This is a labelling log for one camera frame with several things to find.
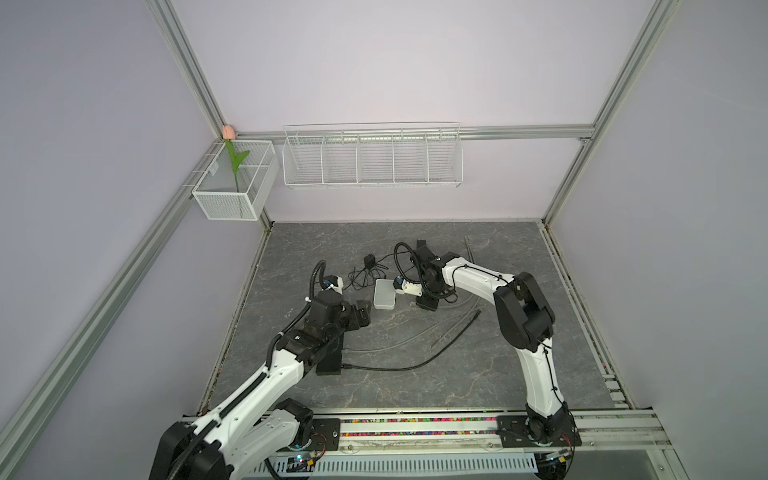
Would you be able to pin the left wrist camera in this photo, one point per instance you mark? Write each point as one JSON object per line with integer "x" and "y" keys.
{"x": 332, "y": 282}

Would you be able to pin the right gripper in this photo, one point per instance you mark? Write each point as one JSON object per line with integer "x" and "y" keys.
{"x": 420, "y": 301}

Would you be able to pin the white mesh corner basket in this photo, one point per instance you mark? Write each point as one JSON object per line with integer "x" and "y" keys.
{"x": 215, "y": 191}

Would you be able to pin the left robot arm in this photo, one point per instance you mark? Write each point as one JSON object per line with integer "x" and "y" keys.
{"x": 264, "y": 396}

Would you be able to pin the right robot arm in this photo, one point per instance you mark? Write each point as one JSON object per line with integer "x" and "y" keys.
{"x": 525, "y": 319}

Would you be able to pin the white router box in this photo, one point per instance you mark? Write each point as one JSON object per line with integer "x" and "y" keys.
{"x": 384, "y": 295}

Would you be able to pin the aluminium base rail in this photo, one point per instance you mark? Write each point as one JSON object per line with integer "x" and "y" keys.
{"x": 475, "y": 432}

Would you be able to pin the black network switch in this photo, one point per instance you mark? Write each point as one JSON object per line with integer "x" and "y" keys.
{"x": 331, "y": 364}

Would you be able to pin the black power adapter with prongs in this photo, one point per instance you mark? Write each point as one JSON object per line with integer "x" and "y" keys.
{"x": 370, "y": 262}

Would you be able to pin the artificial tulip flower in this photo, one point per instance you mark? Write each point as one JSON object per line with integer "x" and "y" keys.
{"x": 237, "y": 158}

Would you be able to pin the white wire shelf basket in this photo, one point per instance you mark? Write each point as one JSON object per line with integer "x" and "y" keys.
{"x": 372, "y": 155}

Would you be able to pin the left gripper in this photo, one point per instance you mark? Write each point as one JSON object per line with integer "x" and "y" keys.
{"x": 363, "y": 313}

